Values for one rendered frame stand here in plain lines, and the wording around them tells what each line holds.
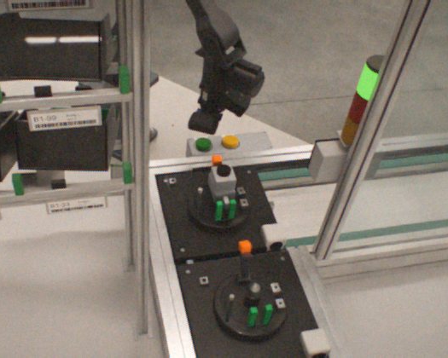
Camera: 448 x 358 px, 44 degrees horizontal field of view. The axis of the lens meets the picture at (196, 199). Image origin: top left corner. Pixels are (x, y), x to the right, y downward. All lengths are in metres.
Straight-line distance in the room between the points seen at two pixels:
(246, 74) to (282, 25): 2.70
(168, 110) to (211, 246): 0.60
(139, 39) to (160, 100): 1.03
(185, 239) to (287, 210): 0.29
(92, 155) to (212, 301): 0.41
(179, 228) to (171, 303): 0.18
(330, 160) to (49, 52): 0.53
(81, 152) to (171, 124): 0.79
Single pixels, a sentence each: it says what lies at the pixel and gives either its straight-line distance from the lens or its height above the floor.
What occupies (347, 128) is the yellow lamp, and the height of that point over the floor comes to 1.29.
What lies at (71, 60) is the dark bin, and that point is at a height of 1.49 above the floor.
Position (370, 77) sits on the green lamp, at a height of 1.40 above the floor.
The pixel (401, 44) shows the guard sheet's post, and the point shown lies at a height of 1.48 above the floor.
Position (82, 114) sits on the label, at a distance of 0.70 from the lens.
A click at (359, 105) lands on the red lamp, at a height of 1.35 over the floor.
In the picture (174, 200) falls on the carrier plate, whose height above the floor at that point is 0.97.
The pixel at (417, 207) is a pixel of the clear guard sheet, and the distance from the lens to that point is 1.20.
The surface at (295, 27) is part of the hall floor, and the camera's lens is 3.84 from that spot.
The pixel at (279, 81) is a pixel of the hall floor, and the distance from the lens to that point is 3.31.
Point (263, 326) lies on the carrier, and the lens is 1.05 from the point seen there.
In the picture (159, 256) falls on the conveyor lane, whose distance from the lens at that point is 1.15.
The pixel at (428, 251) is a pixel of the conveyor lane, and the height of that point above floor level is 0.93.
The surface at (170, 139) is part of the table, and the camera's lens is 1.54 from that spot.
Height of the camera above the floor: 1.89
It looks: 48 degrees down
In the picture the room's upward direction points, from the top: 6 degrees clockwise
